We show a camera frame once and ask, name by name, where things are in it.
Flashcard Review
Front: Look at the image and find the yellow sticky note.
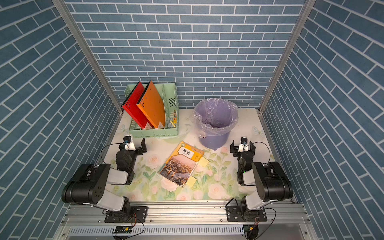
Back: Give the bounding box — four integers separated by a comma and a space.
198, 157, 210, 168
186, 176, 197, 188

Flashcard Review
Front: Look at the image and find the English textbook yellow cover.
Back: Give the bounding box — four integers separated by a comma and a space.
159, 141, 204, 187

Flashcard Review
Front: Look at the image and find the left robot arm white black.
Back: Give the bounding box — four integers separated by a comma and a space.
62, 136, 148, 223

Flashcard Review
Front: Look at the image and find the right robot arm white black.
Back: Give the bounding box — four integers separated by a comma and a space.
228, 138, 294, 221

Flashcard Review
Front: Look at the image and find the purple trash bin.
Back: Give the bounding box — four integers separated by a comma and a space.
194, 98, 239, 151

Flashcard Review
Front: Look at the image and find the clear plastic bin liner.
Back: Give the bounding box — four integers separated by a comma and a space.
192, 97, 240, 138

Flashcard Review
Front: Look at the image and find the orange file folder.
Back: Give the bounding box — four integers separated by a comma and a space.
137, 81, 166, 129

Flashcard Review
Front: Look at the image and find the red file folder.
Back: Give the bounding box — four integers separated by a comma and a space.
122, 82, 153, 129

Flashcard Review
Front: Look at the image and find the green plastic file rack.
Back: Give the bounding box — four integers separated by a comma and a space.
126, 83, 179, 138

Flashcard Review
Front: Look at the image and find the small black electronics box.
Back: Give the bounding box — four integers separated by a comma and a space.
113, 226, 133, 235

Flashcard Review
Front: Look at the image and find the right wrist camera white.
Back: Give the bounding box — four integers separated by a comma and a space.
238, 137, 250, 153

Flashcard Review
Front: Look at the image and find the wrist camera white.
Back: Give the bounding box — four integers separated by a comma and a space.
123, 136, 136, 151
238, 137, 250, 153

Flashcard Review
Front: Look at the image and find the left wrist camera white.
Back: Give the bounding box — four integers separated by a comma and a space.
123, 136, 136, 151

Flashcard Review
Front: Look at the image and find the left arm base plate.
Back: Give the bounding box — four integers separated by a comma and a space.
104, 206, 148, 223

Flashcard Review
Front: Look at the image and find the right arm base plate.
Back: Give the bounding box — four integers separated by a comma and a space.
225, 206, 268, 222

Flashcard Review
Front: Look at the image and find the aluminium mounting rail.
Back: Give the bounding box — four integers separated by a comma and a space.
54, 200, 317, 240

